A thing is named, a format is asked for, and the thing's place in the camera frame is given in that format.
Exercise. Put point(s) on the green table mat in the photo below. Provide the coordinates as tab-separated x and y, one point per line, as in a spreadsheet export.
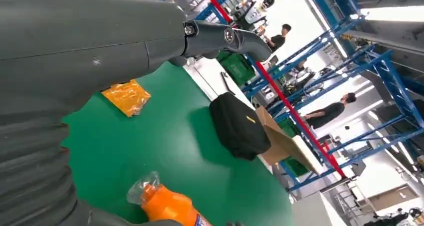
172	145

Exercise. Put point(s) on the green crate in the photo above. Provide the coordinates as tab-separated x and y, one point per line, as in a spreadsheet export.
296	166
236	67

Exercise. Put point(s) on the white tilted board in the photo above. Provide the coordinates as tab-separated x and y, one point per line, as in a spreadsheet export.
314	211

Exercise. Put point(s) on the cardboard box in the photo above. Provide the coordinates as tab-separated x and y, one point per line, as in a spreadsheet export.
280	145

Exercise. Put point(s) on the yellow sheet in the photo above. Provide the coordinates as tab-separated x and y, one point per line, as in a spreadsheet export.
127	97

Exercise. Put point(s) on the white foam sheet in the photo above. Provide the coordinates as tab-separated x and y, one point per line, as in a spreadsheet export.
308	155

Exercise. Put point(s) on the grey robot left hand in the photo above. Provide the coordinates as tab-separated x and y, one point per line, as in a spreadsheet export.
82	36

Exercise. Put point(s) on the orange drink bottle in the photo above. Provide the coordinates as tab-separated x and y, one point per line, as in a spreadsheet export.
165	206

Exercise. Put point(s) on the black zip case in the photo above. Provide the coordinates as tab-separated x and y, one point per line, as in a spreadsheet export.
238	125

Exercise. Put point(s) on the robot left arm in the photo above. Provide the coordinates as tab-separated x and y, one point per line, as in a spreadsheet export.
33	171

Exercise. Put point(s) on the blue steel rack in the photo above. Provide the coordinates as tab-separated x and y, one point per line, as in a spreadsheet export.
397	85

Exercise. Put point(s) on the person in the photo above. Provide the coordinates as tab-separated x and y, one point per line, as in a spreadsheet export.
328	113
278	41

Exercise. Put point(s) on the red pole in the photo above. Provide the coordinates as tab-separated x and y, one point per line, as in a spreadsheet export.
299	118

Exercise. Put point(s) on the white table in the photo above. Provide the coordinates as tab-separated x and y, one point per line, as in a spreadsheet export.
205	75

